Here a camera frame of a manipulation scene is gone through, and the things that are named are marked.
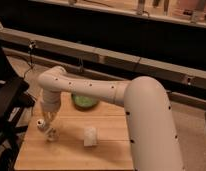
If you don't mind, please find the black chair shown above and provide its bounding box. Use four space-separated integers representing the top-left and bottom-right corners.
0 43 35 171

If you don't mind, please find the green bowl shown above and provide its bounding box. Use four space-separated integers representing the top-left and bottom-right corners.
71 94 99 109

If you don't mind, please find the black hanging cable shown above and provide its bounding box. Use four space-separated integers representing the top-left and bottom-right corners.
21 39 38 81

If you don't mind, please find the white sponge block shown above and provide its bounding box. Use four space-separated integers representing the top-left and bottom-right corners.
84 127 97 147

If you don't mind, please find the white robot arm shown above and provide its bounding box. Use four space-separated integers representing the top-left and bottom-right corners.
38 66 185 171

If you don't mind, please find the clear plastic bottle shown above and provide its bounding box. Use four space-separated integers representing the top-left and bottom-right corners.
37 119 58 142

